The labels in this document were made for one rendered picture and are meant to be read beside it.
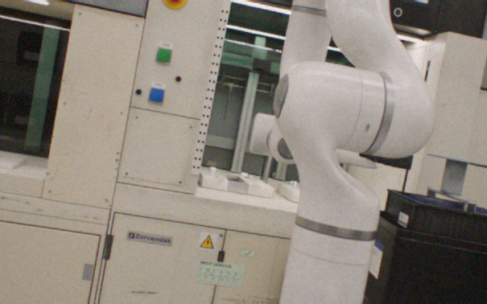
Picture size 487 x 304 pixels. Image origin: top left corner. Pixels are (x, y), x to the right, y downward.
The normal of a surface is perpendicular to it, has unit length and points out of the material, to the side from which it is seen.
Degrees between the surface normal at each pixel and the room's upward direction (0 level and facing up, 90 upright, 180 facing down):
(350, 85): 58
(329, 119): 95
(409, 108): 75
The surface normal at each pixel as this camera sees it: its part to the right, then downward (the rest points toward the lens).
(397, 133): 0.11, 0.43
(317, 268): -0.33, -0.01
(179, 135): 0.17, 0.08
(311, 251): -0.57, -0.06
